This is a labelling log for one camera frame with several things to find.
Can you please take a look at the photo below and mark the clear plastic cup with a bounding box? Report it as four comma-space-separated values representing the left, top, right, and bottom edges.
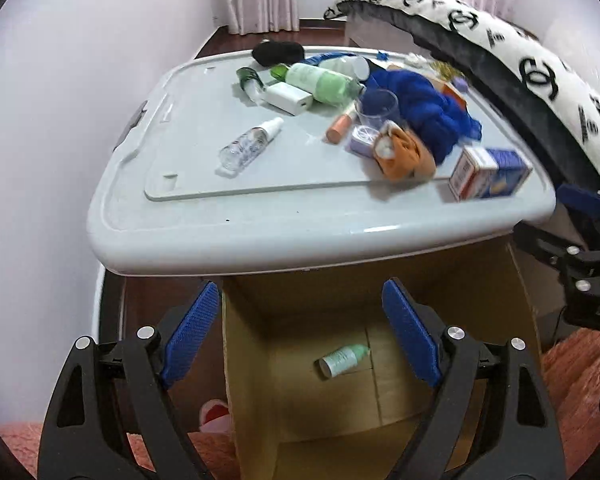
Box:
356, 88, 401, 130

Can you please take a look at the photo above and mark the yellow candy wrapper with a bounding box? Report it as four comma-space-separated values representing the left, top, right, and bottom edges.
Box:
429, 61, 462, 81

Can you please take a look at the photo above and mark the orange lip balm tube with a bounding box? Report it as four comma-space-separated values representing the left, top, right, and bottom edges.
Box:
325, 101, 356, 144

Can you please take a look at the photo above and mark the small green tube bottle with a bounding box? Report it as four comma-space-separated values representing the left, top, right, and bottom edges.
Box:
317, 344, 370, 379

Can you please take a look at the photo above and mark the large light green bottle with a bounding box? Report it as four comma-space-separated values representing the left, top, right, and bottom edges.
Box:
270, 63, 363, 106

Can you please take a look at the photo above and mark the small purple object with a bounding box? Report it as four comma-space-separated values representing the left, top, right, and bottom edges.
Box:
451, 77, 468, 93

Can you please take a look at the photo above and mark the white cylindrical bottle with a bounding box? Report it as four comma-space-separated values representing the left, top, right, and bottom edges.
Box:
318, 55, 370, 82

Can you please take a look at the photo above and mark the blue mesh cloth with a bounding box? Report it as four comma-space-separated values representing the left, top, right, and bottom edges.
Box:
366, 70, 482, 166

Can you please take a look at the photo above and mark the white bed frame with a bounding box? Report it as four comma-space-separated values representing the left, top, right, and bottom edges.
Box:
344, 14, 430, 56

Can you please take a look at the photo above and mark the white and blue medicine box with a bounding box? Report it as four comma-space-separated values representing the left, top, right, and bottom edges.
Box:
449, 146, 532, 202

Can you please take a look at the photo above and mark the brown cardboard trash box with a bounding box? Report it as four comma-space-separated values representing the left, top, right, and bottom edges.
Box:
223, 237, 539, 479

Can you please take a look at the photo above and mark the clear spray bottle white cap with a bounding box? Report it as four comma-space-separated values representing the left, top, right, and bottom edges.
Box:
219, 117, 284, 174

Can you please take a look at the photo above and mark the purple round air freshener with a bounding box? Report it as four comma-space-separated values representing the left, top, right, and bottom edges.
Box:
349, 125, 379, 158

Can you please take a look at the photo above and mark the black white logo blanket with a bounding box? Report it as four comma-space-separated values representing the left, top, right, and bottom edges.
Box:
324, 0, 600, 188

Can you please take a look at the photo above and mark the white crumpled tissue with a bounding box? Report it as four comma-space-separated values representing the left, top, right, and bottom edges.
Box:
404, 52, 429, 68

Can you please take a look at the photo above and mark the white power adapter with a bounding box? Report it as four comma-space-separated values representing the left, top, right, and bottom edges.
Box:
264, 82, 313, 116

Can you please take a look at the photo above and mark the white plastic storage box lid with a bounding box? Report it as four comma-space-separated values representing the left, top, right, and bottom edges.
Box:
86, 51, 556, 276

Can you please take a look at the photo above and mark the blue plastic bag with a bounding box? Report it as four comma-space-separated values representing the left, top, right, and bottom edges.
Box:
303, 52, 349, 66

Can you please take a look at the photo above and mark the dark green spray bottle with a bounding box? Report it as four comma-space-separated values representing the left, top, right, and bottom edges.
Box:
236, 67, 265, 105

